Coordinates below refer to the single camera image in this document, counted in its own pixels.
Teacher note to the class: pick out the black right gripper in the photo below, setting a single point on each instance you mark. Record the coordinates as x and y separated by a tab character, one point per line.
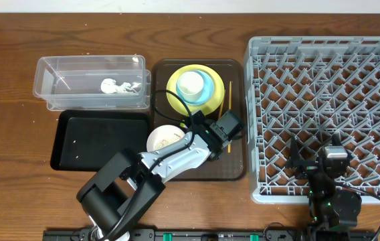
311	163

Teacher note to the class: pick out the white rice bowl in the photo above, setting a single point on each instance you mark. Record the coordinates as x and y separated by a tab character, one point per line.
163	136

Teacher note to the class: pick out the green yellow snack wrapper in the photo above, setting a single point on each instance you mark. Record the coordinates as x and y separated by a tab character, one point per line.
183	125

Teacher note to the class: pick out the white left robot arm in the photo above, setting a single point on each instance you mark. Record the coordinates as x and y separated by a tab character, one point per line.
120	193

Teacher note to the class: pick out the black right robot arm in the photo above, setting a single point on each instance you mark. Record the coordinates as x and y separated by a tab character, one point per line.
335	211

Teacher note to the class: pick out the grey dishwasher rack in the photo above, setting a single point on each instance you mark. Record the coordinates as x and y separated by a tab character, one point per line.
311	88

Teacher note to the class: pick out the black waste tray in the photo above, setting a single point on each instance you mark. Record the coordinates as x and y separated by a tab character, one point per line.
86	140

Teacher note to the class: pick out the dark brown tray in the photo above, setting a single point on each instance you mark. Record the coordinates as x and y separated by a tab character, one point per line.
230	166

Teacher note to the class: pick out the left wooden chopstick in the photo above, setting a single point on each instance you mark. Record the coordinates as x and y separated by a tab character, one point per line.
221	109

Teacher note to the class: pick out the wooden chopstick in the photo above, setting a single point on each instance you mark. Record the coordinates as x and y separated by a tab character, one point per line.
221	109
229	108

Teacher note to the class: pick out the light blue bowl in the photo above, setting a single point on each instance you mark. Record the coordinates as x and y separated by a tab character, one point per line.
207	89

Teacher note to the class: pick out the right wooden chopstick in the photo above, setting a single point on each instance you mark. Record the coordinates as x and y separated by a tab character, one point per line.
229	108

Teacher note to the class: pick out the white cup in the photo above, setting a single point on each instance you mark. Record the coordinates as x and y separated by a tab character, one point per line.
190	86

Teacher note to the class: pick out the clear plastic bin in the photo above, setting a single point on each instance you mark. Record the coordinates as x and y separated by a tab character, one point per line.
73	82

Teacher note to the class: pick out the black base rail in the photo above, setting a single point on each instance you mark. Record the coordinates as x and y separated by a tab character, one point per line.
169	235

